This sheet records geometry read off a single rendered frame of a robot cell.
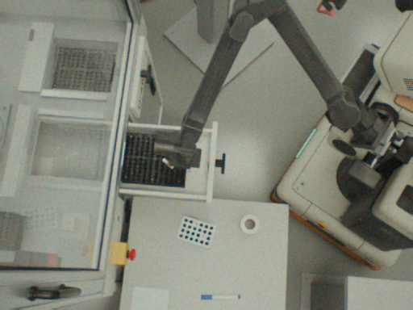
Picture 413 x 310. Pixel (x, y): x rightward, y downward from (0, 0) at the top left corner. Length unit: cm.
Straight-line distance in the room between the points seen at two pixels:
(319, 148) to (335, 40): 85
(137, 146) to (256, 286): 65
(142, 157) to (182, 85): 113
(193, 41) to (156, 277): 153
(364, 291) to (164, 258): 72
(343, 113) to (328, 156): 104
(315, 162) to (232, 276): 85
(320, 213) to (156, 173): 94
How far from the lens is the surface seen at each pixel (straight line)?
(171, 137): 128
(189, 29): 272
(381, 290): 171
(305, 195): 216
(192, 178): 156
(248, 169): 243
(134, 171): 155
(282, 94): 260
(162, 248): 161
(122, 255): 147
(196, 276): 160
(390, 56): 125
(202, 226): 160
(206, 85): 116
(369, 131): 128
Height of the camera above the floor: 236
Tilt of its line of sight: 75 degrees down
